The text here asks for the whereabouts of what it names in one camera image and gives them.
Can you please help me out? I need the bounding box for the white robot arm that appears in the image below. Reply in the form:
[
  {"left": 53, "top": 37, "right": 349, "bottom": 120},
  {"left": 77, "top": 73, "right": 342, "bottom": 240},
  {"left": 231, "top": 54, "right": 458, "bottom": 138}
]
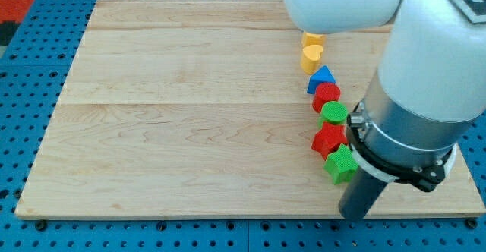
[{"left": 284, "top": 0, "right": 485, "bottom": 169}]

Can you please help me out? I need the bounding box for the yellow block behind arm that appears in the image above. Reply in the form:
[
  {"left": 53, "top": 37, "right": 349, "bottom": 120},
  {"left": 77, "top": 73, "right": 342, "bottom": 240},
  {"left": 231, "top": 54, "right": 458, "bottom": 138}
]
[{"left": 301, "top": 32, "right": 326, "bottom": 47}]

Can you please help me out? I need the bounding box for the light wooden board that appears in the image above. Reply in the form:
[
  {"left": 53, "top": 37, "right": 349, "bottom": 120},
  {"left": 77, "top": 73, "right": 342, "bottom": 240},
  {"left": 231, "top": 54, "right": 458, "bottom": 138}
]
[{"left": 14, "top": 0, "right": 486, "bottom": 221}]

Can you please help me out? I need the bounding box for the red cylinder block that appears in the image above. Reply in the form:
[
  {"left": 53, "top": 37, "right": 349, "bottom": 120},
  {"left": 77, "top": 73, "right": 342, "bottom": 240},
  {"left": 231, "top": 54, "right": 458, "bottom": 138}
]
[{"left": 312, "top": 82, "right": 341, "bottom": 113}]

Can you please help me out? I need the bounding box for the yellow heart block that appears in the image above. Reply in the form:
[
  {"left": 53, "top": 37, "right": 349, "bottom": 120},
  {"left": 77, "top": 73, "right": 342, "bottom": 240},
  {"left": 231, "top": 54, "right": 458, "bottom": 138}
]
[{"left": 300, "top": 45, "right": 323, "bottom": 75}]

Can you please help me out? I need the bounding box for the blue triangle block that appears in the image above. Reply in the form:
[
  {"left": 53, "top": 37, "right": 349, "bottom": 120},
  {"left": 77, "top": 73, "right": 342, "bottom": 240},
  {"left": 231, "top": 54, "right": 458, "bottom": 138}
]
[{"left": 307, "top": 65, "right": 336, "bottom": 94}]

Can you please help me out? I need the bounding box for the green cylinder block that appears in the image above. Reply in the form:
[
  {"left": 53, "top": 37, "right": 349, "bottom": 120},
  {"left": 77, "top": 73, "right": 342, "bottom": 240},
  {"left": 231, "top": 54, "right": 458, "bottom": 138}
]
[{"left": 318, "top": 101, "right": 348, "bottom": 128}]

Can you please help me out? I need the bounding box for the red star block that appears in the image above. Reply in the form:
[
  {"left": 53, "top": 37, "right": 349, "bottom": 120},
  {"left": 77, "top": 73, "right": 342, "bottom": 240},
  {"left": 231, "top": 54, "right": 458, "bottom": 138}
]
[{"left": 311, "top": 122, "right": 348, "bottom": 159}]

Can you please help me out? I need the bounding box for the green star block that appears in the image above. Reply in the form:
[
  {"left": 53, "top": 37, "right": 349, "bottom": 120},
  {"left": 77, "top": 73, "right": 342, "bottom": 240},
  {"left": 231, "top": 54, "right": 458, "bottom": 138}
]
[{"left": 323, "top": 144, "right": 358, "bottom": 185}]

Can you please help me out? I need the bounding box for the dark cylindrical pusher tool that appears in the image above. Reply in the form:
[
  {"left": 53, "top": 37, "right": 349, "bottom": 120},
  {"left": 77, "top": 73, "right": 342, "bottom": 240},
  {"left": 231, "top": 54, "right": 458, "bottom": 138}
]
[{"left": 338, "top": 167, "right": 388, "bottom": 221}]

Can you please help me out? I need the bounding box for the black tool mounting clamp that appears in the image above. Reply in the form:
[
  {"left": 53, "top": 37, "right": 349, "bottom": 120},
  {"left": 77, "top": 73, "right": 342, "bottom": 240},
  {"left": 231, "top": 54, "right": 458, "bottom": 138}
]
[{"left": 346, "top": 102, "right": 457, "bottom": 192}]

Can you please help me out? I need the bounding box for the red black floor mat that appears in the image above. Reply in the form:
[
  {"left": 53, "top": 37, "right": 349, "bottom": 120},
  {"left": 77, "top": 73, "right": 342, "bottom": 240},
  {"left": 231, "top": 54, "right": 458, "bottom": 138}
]
[{"left": 1, "top": 0, "right": 35, "bottom": 46}]

